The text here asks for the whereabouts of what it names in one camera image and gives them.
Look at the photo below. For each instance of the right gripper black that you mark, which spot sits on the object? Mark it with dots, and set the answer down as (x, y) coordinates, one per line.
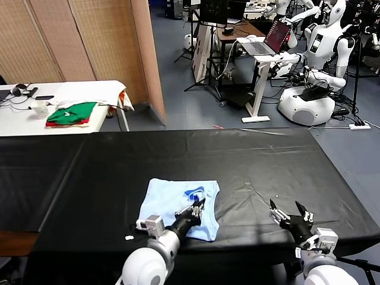
(298, 228)

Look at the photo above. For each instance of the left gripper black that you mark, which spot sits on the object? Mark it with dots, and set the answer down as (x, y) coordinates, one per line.
(185, 225)

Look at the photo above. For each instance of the light blue t-shirt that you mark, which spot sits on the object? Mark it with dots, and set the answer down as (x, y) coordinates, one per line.
(166, 202)

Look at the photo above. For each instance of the pink item on floor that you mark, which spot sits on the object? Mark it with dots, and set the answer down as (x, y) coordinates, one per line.
(218, 126)

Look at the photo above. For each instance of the black stand leg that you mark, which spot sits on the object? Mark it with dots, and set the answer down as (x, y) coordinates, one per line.
(365, 263)

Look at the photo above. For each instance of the white humanoid robot on base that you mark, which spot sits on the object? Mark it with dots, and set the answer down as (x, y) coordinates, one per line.
(305, 110)

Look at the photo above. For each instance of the white power strip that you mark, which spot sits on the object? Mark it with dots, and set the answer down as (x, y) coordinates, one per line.
(359, 126)

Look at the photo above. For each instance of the black table cover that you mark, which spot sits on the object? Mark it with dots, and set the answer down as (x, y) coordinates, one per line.
(89, 166)

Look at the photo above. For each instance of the black power adapter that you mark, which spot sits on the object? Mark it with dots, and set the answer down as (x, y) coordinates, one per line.
(341, 111)

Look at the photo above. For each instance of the black flat case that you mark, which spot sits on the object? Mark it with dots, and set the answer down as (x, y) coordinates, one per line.
(237, 99)

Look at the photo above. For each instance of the orange and white garment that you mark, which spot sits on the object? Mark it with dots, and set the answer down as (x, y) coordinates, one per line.
(127, 101)

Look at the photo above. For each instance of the white standing desk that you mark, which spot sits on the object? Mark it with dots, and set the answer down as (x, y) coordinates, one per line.
(259, 89)

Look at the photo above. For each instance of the red folded shirt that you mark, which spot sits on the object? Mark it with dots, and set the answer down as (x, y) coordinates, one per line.
(84, 120)

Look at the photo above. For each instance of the black monitor tripod stand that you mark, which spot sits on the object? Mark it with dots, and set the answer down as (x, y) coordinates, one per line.
(212, 68)

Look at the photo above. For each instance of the cream folded garment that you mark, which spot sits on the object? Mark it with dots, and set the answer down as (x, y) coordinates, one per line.
(68, 126)

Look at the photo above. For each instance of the black light stand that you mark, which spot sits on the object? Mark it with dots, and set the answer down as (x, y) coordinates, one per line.
(357, 74)

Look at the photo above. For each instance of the green folded shirt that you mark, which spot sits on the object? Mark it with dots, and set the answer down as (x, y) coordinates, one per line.
(71, 112)

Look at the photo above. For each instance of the white leaning board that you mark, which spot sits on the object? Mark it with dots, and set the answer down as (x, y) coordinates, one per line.
(202, 53)

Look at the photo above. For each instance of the white cloth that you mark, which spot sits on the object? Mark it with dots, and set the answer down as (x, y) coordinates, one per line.
(89, 90)

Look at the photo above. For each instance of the white round device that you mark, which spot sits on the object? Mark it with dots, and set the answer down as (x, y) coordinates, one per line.
(187, 41)

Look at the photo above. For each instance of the thin black tripod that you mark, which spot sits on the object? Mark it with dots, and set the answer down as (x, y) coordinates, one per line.
(192, 35)

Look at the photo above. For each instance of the laptop with red screen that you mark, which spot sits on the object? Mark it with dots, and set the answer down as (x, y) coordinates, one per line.
(277, 35)

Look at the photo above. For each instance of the white computer mouse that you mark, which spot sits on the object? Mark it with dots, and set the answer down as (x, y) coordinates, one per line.
(252, 37)

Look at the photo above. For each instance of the white paper cup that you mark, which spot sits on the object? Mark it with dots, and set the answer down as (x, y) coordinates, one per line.
(41, 110)

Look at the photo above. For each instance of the small black box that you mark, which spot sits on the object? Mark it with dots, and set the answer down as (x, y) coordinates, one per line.
(228, 31)

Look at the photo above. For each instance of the black smartphone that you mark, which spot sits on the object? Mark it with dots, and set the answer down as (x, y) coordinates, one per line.
(44, 97)

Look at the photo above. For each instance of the white robot partly seen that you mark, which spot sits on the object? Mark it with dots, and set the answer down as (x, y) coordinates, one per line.
(372, 44)

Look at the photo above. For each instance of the brown wooden desk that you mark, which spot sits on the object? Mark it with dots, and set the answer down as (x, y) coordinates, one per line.
(248, 29)

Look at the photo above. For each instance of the white folding table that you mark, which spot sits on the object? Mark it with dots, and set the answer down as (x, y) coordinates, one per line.
(17, 124)

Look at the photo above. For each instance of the black remote control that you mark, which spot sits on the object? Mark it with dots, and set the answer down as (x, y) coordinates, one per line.
(33, 91)

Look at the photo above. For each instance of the white robot with raised arms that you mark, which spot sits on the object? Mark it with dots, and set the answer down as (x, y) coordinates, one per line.
(297, 13)

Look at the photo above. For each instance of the black monitor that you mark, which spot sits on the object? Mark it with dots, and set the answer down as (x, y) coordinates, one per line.
(213, 12)

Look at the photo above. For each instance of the wooden folding screen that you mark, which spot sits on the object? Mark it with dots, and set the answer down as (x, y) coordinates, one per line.
(89, 38)

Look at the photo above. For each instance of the open dark laptop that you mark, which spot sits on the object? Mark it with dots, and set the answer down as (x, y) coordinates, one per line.
(236, 12)

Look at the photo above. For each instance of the black headphones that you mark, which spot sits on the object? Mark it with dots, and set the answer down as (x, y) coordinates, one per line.
(17, 89)

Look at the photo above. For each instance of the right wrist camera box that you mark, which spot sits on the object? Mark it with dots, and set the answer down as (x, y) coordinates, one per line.
(326, 237)

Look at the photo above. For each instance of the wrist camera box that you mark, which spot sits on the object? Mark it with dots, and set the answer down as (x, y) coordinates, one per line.
(326, 237)
(151, 225)

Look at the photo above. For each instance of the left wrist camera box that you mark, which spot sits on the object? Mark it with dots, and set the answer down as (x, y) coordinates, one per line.
(151, 225)

